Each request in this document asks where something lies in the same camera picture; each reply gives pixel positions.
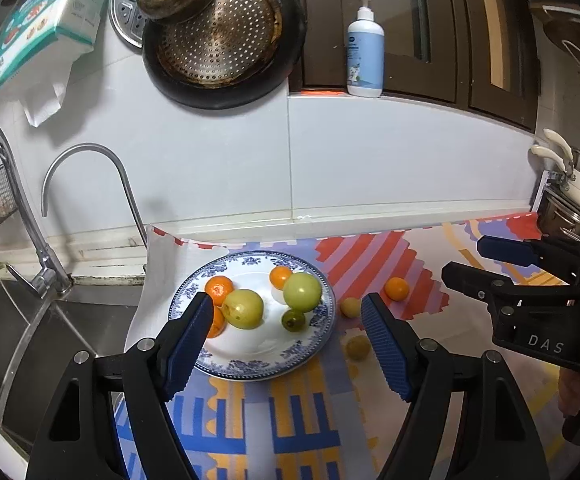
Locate green apple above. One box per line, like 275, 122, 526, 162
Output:
283, 271, 323, 310
221, 289, 265, 331

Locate stainless steel sink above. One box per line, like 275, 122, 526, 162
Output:
0, 277, 141, 456

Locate green white tissue pack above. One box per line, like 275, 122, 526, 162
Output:
0, 0, 117, 128

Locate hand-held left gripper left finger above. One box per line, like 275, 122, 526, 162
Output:
25, 291, 214, 480

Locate white blue pump bottle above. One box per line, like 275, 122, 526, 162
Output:
346, 0, 386, 98

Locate large chrome kitchen faucet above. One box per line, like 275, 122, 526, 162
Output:
0, 116, 73, 296

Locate thin gooseneck faucet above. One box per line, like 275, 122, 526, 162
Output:
41, 143, 149, 273

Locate round metal steamer rack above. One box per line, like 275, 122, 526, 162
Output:
108, 0, 298, 50

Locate small green fruit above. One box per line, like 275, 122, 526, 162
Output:
281, 308, 307, 333

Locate blue patterned white plate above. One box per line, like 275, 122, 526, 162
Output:
168, 251, 337, 382

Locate black perforated frying pan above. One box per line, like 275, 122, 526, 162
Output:
141, 0, 307, 111

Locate small orange tangerine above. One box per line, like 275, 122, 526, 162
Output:
269, 265, 293, 289
384, 277, 410, 302

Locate dark brown window frame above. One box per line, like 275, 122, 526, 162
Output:
290, 0, 541, 133

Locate wooden wall ornament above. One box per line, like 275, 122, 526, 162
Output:
532, 2, 580, 78

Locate white pan handles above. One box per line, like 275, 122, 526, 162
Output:
530, 128, 578, 171

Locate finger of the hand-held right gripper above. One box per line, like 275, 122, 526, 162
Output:
441, 261, 571, 313
476, 235, 580, 283

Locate person's right hand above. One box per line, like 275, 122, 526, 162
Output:
558, 367, 580, 413

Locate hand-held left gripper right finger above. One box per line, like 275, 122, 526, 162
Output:
361, 292, 543, 480

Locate dish rack with utensils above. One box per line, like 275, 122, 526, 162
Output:
535, 190, 580, 243

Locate colourful patterned mat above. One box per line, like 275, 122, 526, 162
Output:
115, 212, 580, 480

